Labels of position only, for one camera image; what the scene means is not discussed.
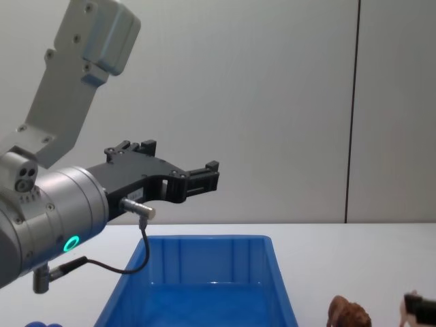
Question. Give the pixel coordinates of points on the brown toy animal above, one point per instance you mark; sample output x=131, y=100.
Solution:
x=351, y=313

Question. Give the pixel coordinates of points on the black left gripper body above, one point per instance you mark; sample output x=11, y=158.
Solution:
x=133, y=172

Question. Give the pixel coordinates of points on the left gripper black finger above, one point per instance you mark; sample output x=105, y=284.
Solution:
x=131, y=147
x=199, y=182

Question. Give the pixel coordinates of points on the blue plastic bin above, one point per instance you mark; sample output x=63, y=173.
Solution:
x=204, y=306

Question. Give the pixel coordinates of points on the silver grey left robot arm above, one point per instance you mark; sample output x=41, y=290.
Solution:
x=64, y=201

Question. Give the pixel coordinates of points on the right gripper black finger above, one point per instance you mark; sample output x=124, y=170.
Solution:
x=420, y=308

